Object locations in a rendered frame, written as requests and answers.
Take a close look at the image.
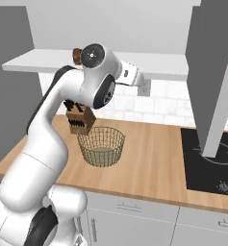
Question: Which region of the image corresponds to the brown jar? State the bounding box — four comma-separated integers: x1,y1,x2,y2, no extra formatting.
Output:
72,47,84,66

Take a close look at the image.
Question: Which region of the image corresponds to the white wall shelf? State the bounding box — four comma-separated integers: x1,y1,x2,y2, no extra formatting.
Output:
2,48,190,82

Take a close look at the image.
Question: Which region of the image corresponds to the grey wall socket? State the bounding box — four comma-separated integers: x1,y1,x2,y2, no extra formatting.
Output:
138,78,152,98

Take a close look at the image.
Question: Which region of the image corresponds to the grey wall cabinet door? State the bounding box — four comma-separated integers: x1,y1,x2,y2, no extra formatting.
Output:
202,47,228,159

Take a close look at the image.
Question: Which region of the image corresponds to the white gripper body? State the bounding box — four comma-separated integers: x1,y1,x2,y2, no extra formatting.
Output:
133,67,146,87

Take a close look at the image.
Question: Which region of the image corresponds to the black hob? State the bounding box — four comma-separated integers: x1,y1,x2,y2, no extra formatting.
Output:
179,127,228,198

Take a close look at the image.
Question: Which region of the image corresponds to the wide white drawer front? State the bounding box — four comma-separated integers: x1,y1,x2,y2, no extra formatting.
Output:
85,190,181,227

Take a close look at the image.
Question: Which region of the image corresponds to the wooden knife block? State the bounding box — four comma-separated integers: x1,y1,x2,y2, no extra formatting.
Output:
63,99,97,136

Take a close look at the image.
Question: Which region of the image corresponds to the grey wall cabinet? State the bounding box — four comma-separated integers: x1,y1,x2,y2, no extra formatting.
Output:
185,0,228,159

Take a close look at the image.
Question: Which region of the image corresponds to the wire mesh basket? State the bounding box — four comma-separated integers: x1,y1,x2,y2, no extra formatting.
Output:
76,126,126,168

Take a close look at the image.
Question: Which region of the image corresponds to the grey vertical door handle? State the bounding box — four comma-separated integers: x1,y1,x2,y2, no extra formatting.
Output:
76,217,85,238
90,217,98,244

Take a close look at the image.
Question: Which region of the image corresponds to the white base cabinet door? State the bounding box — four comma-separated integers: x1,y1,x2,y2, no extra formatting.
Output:
74,209,91,246
86,207,179,246

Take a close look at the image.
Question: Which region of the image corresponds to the grey tall cabinet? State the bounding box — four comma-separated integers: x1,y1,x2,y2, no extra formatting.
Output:
0,5,43,171

